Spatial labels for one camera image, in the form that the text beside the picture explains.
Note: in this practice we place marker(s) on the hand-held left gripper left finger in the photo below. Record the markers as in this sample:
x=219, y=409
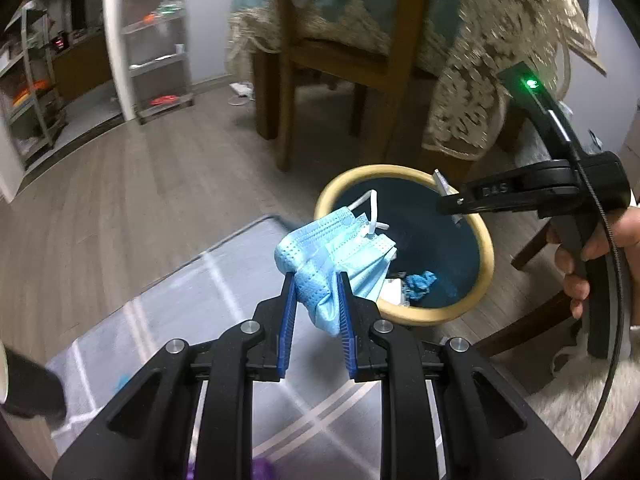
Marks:
x=286, y=320

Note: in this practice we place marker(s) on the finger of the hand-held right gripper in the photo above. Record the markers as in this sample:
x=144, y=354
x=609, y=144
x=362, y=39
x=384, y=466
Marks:
x=500, y=190

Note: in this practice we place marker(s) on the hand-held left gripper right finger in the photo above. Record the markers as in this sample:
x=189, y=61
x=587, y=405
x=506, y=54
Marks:
x=345, y=320

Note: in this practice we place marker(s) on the blue face mask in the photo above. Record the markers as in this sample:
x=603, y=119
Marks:
x=320, y=255

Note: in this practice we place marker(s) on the blue wrapper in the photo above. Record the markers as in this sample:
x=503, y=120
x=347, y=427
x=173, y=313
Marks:
x=420, y=285

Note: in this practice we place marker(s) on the yellow rimmed trash bin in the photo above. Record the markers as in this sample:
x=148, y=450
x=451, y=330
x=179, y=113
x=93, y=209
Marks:
x=450, y=260

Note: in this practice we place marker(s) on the person's right hand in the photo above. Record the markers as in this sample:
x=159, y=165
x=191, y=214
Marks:
x=575, y=285

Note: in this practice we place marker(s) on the white crumpled tissue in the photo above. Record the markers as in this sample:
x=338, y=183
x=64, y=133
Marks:
x=397, y=292

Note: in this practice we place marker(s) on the table with lace cloth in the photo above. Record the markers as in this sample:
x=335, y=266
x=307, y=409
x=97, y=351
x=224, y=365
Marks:
x=480, y=60

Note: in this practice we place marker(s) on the grey checked mat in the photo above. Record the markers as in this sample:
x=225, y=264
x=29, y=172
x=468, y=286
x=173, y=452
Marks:
x=150, y=320

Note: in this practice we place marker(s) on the dark wooden chair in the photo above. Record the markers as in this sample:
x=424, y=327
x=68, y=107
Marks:
x=530, y=325

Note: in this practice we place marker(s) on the purple wrapper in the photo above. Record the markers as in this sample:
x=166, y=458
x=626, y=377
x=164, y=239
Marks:
x=262, y=470

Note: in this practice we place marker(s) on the light wooden chair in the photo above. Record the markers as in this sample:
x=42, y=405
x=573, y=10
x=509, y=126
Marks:
x=400, y=60

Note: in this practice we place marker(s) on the white power strip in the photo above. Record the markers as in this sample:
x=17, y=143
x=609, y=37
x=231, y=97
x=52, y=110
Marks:
x=242, y=91

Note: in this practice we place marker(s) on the white fluffy rug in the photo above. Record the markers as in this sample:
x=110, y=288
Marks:
x=560, y=420

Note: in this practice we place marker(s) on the red packet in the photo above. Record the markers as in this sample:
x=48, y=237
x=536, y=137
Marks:
x=164, y=100

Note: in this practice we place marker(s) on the black mug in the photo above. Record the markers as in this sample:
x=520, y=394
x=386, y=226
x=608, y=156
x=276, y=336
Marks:
x=30, y=385

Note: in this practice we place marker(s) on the grey wheeled shelf rack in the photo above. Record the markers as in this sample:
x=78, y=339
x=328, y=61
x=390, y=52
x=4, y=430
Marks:
x=155, y=67

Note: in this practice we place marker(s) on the wooden kitchen counter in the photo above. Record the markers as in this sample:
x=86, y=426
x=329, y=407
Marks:
x=80, y=70

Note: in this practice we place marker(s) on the steel kitchen rack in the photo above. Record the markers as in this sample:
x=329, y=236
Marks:
x=37, y=110

